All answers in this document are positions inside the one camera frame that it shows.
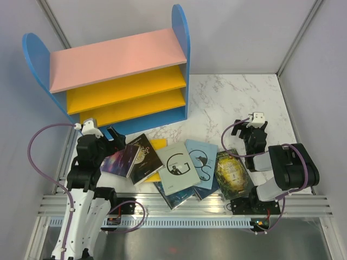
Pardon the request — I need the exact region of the purple galaxy cover book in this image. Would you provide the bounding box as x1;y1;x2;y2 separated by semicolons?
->
100;145;140;178

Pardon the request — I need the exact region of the black moon cover book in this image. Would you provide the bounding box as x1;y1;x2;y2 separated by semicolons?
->
129;134;164;186

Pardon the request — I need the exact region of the light blue cat book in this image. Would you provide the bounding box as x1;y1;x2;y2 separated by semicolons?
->
185;139;218;190

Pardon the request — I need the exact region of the grey G cover book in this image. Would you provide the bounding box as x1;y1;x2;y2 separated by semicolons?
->
157;142;201;196

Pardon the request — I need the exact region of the dark navy blue book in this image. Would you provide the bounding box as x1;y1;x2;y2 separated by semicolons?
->
192;176;220;201

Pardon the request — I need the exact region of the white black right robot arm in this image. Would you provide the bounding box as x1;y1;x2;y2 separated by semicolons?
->
231;119;320;213

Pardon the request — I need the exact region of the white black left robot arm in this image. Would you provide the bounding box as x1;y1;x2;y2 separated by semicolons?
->
51;127;125;259

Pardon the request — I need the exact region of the yellow cover book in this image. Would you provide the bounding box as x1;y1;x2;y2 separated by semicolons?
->
144;139;167;183

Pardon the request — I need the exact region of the green gold forest book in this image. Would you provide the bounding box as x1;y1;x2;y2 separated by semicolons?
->
215;151;254;200

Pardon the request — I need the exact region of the blue pink yellow bookshelf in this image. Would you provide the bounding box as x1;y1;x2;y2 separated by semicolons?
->
22;4;190;135

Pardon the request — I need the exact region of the teal ocean cover book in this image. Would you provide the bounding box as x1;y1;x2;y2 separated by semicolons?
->
153;182;195;210

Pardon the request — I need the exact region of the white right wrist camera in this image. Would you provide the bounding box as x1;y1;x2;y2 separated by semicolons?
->
246;112;266;128

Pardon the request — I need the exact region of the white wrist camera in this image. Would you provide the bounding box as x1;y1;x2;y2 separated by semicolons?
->
246;112;266;128
74;118;104;138

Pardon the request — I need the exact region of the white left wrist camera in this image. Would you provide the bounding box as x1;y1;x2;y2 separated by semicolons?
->
74;118;104;138

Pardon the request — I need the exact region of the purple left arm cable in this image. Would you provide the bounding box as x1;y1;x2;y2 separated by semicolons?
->
27;123;78;260

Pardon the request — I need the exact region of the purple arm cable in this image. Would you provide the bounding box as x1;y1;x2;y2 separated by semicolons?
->
221;117;310;234
27;123;78;260

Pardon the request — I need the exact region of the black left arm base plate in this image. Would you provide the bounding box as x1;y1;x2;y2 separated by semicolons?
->
108;197;136;216

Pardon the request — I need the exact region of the aluminium mounting rail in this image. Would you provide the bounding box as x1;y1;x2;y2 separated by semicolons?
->
38;193;333;218

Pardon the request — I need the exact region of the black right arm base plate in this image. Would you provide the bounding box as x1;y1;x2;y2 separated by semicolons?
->
230;197;281;216

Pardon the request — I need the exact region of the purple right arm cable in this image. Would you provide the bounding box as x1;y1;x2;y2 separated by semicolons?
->
221;117;310;234

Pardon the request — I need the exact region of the white slotted cable duct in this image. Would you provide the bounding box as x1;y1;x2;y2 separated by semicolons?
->
48;218;252;229

